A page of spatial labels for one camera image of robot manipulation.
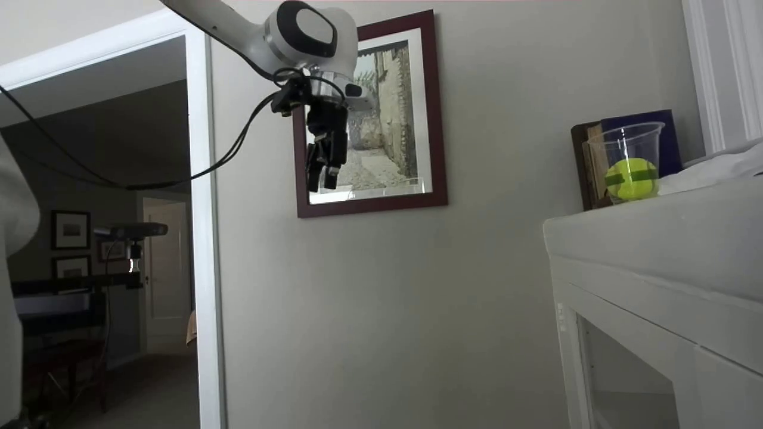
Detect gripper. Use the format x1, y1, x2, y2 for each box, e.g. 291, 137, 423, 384
305, 99, 350, 193

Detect small framed picture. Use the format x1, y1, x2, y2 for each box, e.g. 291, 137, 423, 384
51, 254, 92, 280
50, 209, 92, 251
98, 238, 129, 263

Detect white door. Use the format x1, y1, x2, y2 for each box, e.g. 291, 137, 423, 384
142, 199, 193, 353

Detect brown book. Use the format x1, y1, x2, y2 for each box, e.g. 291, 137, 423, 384
570, 122, 612, 212

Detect dark wooden table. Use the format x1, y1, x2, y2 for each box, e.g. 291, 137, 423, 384
11, 273, 145, 418

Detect yellow tennis ball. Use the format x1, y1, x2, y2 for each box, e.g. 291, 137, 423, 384
604, 157, 660, 201

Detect clear plastic cup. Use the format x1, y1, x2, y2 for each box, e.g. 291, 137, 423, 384
587, 122, 666, 204

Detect white cabinet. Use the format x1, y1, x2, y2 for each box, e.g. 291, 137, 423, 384
542, 176, 763, 429

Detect blue book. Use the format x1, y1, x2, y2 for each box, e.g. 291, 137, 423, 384
599, 109, 684, 179

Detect white cloth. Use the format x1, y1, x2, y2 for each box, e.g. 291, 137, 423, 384
657, 138, 763, 196

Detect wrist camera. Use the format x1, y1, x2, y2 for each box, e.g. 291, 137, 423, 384
270, 77, 312, 117

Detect dark red picture frame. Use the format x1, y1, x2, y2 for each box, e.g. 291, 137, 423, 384
291, 9, 449, 219

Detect white door frame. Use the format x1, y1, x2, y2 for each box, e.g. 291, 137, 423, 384
0, 8, 228, 429

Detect camera on mount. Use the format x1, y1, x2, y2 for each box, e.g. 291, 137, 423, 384
92, 222, 169, 289

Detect white window frame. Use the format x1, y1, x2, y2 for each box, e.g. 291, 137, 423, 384
681, 0, 763, 157

